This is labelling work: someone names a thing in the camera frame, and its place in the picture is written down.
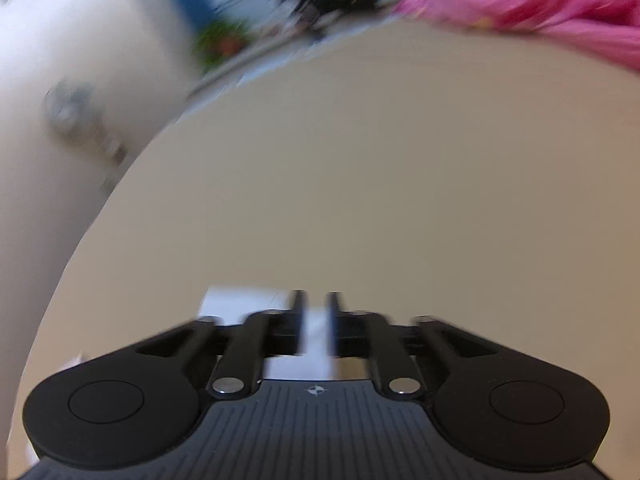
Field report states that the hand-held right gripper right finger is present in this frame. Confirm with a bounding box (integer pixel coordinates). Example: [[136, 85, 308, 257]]
[[326, 291, 507, 401]]

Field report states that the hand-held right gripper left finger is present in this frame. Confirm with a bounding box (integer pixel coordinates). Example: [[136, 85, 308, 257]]
[[129, 289, 308, 401]]

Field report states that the white long-sleeved garment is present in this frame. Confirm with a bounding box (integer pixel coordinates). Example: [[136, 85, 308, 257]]
[[198, 286, 369, 381]]

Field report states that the green potted plant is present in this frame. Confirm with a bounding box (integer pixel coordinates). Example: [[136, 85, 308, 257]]
[[192, 17, 254, 69]]

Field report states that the white standing fan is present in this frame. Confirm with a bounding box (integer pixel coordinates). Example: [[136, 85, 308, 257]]
[[41, 78, 129, 164]]

